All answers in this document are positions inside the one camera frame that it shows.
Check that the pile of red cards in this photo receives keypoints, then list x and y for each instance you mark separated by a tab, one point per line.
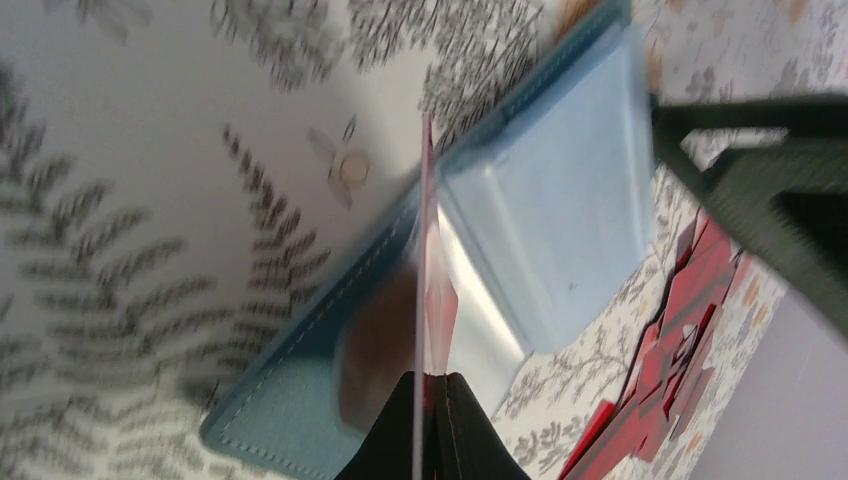
667	377

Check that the red card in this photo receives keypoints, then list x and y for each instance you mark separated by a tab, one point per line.
436	308

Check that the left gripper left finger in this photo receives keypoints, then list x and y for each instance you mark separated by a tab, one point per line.
386	453

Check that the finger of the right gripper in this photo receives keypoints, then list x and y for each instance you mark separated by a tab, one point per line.
784	203

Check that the floral table mat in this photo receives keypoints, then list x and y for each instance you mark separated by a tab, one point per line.
130	297

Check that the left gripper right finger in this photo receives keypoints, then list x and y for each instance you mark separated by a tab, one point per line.
459	441

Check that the teal card holder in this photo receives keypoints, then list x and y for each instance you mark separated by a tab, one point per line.
544	210

